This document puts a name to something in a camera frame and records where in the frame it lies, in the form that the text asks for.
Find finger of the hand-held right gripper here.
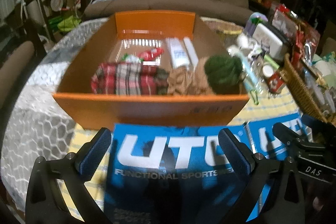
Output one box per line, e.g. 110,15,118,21
301,115,336,135
273,123,313,147

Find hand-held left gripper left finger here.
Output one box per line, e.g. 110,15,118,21
25,127,112,224

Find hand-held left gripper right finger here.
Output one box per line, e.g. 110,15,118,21
218,128,306,224

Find carabiner key ring bunch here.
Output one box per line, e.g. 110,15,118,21
248,89,260,105

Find red tin can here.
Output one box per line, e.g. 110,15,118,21
266,73,285,90

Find teal plastic sheath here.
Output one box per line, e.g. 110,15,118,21
238,55,260,94

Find orange cardboard box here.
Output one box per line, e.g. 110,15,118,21
52,11,250,128

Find yellow checked tablecloth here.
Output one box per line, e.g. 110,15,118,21
67,88,302,224

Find brown wicker basket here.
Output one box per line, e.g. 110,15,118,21
284,53,336,123

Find green yarn pompom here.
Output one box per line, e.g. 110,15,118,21
204,55,243,94

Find red plaid cloth pouch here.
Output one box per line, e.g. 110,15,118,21
91,62,168,95

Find red snack packets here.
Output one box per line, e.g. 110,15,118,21
272,4,321,56

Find beige knit cloth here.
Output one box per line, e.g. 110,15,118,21
168,59,213,95

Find white rounded case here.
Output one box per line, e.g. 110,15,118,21
253,22,289,56

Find white thread spool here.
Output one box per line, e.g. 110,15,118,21
236,34,251,50

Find green sauce packet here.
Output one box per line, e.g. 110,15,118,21
121,53,142,64

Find white plastic cylinder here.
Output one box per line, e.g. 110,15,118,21
183,37,198,65

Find white squeeze tube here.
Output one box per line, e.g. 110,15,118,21
166,38,190,68

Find purple lidded container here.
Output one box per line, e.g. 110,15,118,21
245,13,268,35

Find red sauce packet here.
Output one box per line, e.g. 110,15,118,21
138,47,164,62

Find brown padded chair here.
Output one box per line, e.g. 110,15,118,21
0,42,34,77

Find green plastic bag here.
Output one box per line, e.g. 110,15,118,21
57,17,82,31

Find round clock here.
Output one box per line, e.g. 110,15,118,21
50,0,65,11

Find light green plastic handle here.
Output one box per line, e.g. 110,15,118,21
264,55,280,69

